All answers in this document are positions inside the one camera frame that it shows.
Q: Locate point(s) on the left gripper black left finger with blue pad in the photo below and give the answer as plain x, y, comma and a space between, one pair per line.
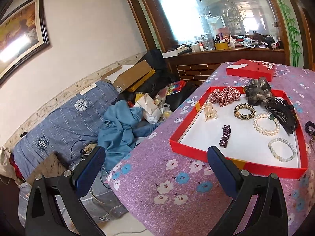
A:
43, 214

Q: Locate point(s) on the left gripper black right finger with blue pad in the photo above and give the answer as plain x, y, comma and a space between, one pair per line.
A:
269, 215

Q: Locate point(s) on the purple rhinestone hair clip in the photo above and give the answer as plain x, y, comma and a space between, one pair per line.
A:
225, 136

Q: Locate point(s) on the black claw hair clip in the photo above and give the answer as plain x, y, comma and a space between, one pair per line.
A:
284, 112

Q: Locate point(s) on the clear plastic hair claw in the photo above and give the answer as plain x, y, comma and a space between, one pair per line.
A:
210, 112

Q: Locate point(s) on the grey organza scrunchie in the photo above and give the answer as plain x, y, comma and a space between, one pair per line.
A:
258, 91

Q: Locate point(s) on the red plaid scrunchie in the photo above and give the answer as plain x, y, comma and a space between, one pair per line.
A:
224, 97

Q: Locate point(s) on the red open gift box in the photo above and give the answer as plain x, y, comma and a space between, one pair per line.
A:
284, 154

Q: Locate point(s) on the black satin scrunchie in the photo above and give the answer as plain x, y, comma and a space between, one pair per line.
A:
310, 128

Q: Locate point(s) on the blue cloth garment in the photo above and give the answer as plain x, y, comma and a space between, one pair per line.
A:
122, 127

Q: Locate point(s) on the red box lid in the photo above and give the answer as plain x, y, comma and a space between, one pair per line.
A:
253, 69

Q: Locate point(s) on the cardboard box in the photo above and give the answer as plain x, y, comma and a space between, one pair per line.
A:
125, 76

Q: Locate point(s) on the wooden sideboard counter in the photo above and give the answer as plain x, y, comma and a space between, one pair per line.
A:
195, 68

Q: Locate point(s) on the framed wall painting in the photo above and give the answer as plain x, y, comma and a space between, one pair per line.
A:
23, 35

